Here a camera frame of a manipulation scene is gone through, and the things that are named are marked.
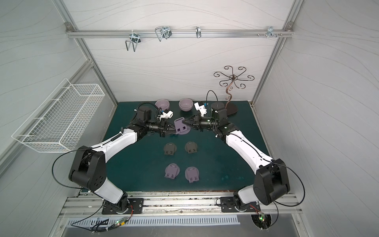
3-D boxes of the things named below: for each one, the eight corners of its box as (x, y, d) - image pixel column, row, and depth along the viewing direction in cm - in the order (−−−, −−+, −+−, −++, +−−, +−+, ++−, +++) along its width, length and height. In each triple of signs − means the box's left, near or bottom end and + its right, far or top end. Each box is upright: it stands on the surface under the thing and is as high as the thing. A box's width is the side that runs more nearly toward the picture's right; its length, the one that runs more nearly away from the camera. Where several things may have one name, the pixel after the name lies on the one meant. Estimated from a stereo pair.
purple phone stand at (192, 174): (185, 182, 83) (184, 181, 81) (185, 167, 88) (185, 166, 87) (199, 182, 83) (199, 181, 81) (198, 168, 88) (198, 166, 87)
